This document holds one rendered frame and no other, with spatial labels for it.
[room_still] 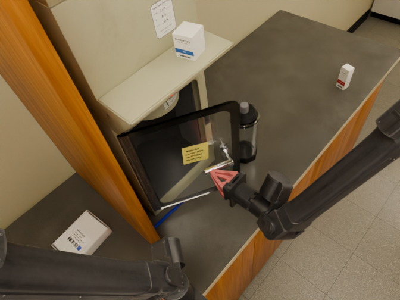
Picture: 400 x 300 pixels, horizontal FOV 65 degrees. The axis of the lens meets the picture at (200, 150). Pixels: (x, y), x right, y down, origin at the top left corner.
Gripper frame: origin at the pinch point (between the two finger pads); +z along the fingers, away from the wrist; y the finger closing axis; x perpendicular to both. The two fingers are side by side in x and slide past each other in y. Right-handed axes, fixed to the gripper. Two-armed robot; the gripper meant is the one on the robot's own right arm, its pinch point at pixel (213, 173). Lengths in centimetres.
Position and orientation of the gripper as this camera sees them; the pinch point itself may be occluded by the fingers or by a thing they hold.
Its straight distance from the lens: 89.8
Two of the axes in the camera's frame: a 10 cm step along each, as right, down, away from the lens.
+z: -7.2, -4.8, 4.9
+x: -6.8, 6.3, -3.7
